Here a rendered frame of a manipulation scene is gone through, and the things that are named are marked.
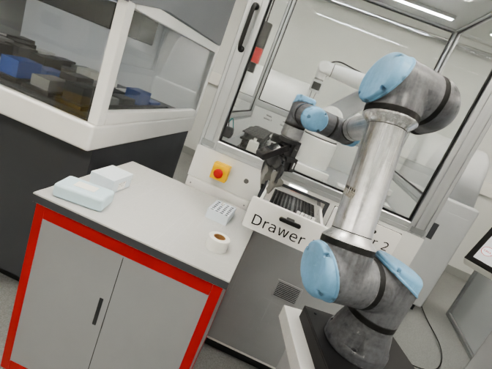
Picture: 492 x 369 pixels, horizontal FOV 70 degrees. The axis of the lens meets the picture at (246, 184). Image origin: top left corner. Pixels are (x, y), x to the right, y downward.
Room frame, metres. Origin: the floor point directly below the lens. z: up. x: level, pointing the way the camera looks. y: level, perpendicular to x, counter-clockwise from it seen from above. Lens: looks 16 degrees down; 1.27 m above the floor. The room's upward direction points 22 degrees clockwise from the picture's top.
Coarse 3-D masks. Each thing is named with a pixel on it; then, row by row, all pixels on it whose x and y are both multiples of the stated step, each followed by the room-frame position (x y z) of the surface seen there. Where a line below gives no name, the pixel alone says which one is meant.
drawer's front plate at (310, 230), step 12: (252, 204) 1.11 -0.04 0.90; (264, 204) 1.10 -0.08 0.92; (252, 216) 1.10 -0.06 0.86; (264, 216) 1.10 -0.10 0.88; (276, 216) 1.10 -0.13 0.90; (288, 216) 1.09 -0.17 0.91; (300, 216) 1.10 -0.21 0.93; (252, 228) 1.10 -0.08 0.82; (264, 228) 1.10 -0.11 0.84; (276, 228) 1.10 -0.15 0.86; (288, 228) 1.09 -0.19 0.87; (300, 228) 1.09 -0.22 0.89; (312, 228) 1.09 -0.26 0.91; (324, 228) 1.08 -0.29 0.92; (288, 240) 1.09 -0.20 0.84; (312, 240) 1.09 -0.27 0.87
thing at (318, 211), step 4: (276, 188) 1.45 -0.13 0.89; (264, 192) 1.33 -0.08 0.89; (272, 192) 1.45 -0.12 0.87; (284, 192) 1.45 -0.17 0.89; (264, 196) 1.34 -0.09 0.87; (268, 196) 1.45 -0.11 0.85; (296, 196) 1.45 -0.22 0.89; (268, 200) 1.44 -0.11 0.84; (304, 200) 1.44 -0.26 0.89; (316, 208) 1.44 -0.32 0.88; (320, 208) 1.42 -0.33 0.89; (316, 212) 1.43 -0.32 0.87; (320, 212) 1.35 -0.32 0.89; (316, 216) 1.38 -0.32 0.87; (320, 216) 1.30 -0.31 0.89; (316, 220) 1.33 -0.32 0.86; (320, 220) 1.25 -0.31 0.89
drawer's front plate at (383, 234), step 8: (336, 208) 1.40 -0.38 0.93; (328, 224) 1.40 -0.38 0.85; (376, 232) 1.38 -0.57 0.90; (384, 232) 1.38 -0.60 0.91; (392, 232) 1.38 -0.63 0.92; (376, 240) 1.38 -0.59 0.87; (384, 240) 1.38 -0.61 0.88; (392, 240) 1.37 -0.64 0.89; (376, 248) 1.38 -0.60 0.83; (384, 248) 1.38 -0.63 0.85; (392, 248) 1.37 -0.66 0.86
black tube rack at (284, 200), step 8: (280, 192) 1.40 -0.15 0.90; (272, 200) 1.25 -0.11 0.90; (280, 200) 1.29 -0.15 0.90; (288, 200) 1.34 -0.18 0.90; (296, 200) 1.37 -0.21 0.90; (288, 208) 1.23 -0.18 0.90; (296, 208) 1.26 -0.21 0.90; (304, 208) 1.30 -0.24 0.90; (312, 208) 1.35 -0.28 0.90; (312, 216) 1.25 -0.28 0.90
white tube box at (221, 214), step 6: (216, 204) 1.27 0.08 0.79; (228, 204) 1.31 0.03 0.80; (210, 210) 1.19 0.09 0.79; (216, 210) 1.21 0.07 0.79; (222, 210) 1.23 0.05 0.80; (228, 210) 1.26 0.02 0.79; (234, 210) 1.28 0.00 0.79; (210, 216) 1.19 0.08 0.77; (216, 216) 1.19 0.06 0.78; (222, 216) 1.18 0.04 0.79; (228, 216) 1.19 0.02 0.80; (222, 222) 1.18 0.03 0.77
